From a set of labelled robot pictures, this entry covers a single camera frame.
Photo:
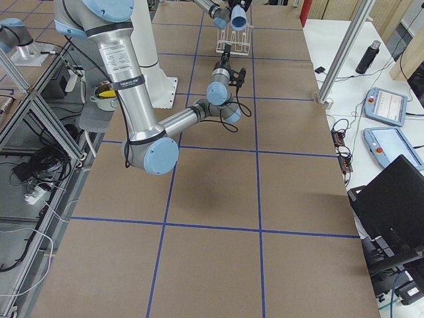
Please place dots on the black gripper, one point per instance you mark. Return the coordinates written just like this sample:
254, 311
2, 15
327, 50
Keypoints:
236, 3
223, 64

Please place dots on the light blue plastic cup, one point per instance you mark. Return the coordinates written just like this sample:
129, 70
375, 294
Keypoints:
238, 18

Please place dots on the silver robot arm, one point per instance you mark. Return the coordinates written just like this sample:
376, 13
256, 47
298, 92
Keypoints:
221, 16
122, 31

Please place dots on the small black device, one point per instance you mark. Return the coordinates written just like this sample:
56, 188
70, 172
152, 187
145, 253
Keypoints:
319, 70

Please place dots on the white pot with yellow item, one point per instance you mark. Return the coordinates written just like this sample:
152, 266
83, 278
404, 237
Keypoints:
104, 97

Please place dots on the black water bottle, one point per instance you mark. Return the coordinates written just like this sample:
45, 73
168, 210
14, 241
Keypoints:
368, 57

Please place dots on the black usb hub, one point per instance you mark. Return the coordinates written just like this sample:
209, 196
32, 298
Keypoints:
343, 152

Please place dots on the upper teach pendant tablet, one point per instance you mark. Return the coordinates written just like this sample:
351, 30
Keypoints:
386, 106

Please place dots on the teach pendant tablet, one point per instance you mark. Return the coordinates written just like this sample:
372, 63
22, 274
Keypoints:
386, 106
387, 143

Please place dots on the lower teach pendant tablet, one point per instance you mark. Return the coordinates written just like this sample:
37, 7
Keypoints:
387, 143

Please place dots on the black laptop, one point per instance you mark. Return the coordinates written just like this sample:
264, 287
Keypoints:
391, 205

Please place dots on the white wire cup holder rack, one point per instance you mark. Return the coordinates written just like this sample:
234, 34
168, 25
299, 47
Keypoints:
240, 40

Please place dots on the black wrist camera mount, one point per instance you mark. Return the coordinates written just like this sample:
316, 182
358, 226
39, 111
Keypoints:
237, 78

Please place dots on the white pedestal base plate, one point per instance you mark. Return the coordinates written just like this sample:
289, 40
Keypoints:
161, 88

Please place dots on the aluminium frame post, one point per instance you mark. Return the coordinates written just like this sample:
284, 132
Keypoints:
350, 36

